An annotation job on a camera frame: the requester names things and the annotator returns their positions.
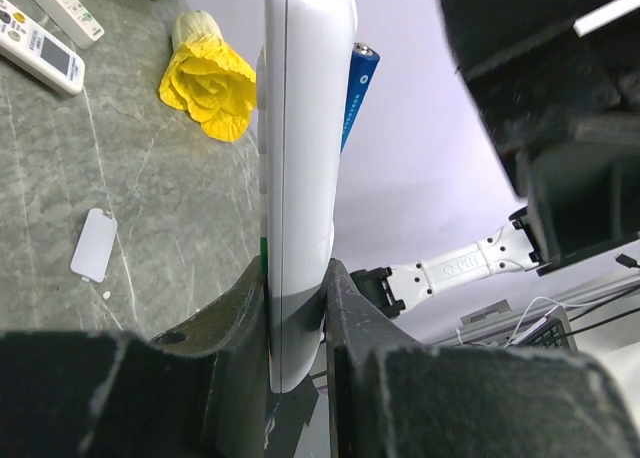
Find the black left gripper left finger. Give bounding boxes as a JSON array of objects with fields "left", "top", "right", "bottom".
[{"left": 1, "top": 260, "right": 268, "bottom": 457}]

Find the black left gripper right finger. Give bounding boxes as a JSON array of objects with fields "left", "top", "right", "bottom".
[{"left": 326, "top": 260, "right": 639, "bottom": 457}]

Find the white battery cover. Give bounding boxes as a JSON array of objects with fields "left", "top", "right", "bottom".
[{"left": 70, "top": 208, "right": 118, "bottom": 283}]

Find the blue battery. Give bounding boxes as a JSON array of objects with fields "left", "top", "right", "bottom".
[{"left": 341, "top": 42, "right": 380, "bottom": 149}]

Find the white remote with orange button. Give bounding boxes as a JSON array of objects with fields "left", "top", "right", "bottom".
[{"left": 256, "top": 0, "right": 357, "bottom": 393}]

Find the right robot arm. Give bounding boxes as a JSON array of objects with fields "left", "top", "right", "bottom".
[{"left": 353, "top": 0, "right": 639, "bottom": 318}]

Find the white remote with coloured buttons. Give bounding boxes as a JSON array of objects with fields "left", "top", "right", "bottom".
[{"left": 1, "top": 0, "right": 85, "bottom": 96}]

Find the small white remote with display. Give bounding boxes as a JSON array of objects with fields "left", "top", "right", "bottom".
[{"left": 33, "top": 0, "right": 105, "bottom": 49}]

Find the black keyboard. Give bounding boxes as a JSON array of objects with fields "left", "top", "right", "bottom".
[{"left": 511, "top": 318, "right": 578, "bottom": 351}]

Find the yellow toy cabbage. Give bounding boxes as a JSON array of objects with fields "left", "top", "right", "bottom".
[{"left": 158, "top": 10, "right": 256, "bottom": 142}]

